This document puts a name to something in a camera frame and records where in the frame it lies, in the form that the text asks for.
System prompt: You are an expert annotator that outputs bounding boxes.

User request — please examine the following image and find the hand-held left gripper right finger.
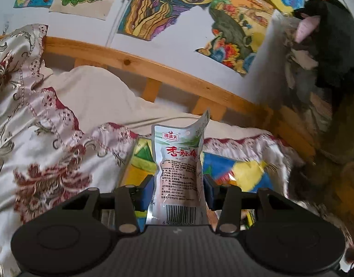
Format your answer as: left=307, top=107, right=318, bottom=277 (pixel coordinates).
left=203, top=175, right=293, bottom=234

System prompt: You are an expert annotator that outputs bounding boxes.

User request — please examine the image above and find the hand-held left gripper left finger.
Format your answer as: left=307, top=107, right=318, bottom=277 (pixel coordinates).
left=62, top=175, right=154, bottom=234

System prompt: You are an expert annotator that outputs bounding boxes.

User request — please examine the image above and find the white pink snack packet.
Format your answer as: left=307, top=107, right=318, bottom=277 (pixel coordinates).
left=145, top=109, right=210, bottom=227

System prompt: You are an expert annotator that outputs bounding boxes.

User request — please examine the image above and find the grey fur piece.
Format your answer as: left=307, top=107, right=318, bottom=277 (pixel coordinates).
left=286, top=159, right=342, bottom=211

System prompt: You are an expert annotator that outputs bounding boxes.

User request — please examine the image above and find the floral satin blanket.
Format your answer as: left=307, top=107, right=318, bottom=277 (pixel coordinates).
left=0, top=24, right=295, bottom=277

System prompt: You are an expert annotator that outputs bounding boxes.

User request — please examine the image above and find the white pillow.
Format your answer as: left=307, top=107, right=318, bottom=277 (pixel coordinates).
left=30, top=65, right=272, bottom=139

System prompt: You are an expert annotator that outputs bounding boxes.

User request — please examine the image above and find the wooden bed headboard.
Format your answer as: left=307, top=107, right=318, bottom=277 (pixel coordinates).
left=0, top=36, right=316, bottom=156

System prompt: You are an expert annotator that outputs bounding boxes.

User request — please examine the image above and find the clear plastic bag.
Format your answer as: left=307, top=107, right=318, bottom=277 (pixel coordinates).
left=258, top=9, right=333, bottom=113

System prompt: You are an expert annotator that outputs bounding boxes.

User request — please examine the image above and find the black plush toy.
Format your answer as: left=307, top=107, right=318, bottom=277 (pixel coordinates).
left=292, top=0, right=354, bottom=93

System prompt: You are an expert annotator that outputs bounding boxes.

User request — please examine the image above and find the flower fish wall drawing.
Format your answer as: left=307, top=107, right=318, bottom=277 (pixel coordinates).
left=194, top=0, right=281, bottom=77

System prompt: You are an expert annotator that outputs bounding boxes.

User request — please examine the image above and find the swirly blue wall drawing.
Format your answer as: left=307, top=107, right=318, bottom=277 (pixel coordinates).
left=118, top=0, right=223, bottom=41

